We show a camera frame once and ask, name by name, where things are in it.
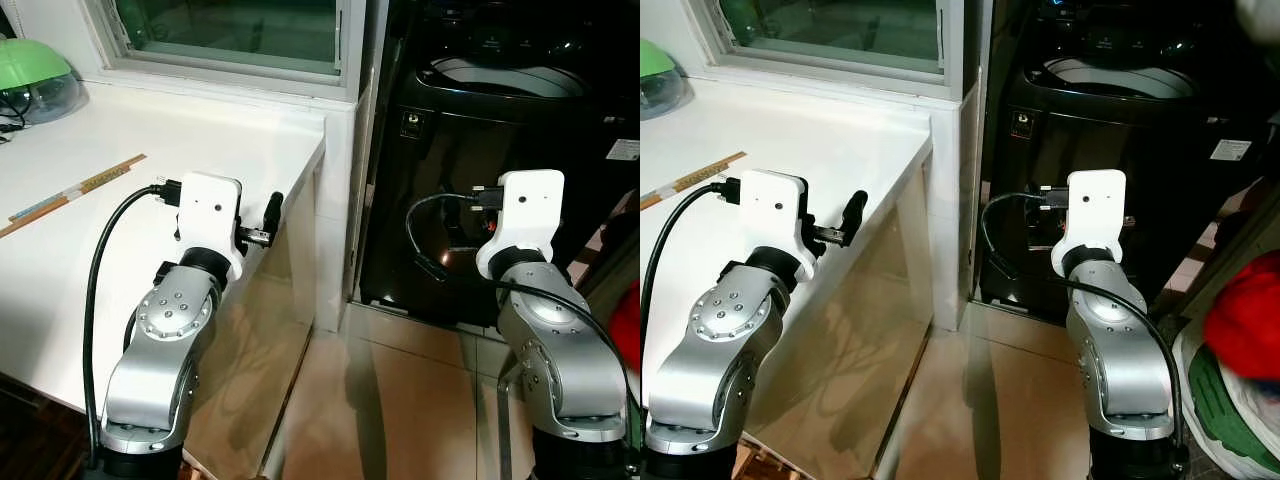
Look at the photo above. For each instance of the green clear dome appliance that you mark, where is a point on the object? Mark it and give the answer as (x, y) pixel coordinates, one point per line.
(35, 75)
(658, 75)

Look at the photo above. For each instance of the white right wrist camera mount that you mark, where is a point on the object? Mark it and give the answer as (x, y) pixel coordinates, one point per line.
(530, 200)
(1095, 200)

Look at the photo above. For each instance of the white washer sticker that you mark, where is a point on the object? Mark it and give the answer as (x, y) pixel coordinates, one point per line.
(623, 150)
(1231, 150)

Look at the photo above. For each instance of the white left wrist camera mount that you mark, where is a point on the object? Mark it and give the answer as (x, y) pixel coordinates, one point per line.
(775, 205)
(210, 205)

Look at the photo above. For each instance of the wooden ruler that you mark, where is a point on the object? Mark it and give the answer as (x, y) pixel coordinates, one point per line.
(700, 178)
(75, 195)

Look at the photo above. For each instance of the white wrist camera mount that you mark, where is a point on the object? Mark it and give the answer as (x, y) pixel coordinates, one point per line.
(210, 205)
(775, 205)
(530, 200)
(1095, 200)

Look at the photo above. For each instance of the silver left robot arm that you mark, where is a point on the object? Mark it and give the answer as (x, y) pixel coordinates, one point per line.
(710, 350)
(160, 340)

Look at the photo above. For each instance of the white framed window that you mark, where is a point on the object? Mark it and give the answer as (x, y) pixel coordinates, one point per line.
(230, 30)
(840, 30)

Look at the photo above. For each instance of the black washer logo label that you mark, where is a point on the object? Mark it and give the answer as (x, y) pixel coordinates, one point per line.
(1020, 125)
(411, 123)

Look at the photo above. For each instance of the white green laundry basket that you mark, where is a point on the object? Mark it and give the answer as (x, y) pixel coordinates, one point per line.
(1225, 410)

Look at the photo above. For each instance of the black top-load washing machine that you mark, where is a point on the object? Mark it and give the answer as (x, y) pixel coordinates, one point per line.
(460, 150)
(1160, 130)

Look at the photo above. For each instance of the red garment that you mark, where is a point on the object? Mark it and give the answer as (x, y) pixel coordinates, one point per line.
(627, 325)
(1250, 315)

